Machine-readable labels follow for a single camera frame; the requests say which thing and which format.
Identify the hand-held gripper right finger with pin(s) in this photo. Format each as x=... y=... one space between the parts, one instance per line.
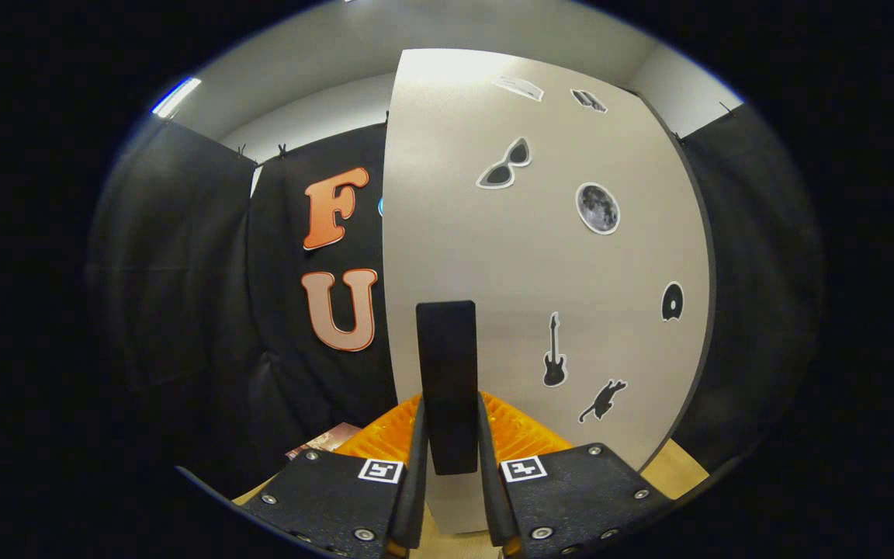
x=487 y=489

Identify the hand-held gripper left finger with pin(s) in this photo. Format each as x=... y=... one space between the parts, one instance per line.
x=419 y=481

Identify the beige shoe cabinet door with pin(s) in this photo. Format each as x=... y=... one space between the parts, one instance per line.
x=509 y=256

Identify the dark grey shoe cabinet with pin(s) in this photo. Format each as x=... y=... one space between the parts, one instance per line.
x=712 y=264

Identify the brown book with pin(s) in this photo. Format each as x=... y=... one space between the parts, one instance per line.
x=330 y=439

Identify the black backdrop cloth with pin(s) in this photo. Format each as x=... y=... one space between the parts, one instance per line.
x=183 y=310

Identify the row of black cloth clips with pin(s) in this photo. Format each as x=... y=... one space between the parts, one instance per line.
x=282 y=149

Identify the narrow ceiling light panel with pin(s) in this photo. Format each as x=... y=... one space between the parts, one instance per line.
x=177 y=97

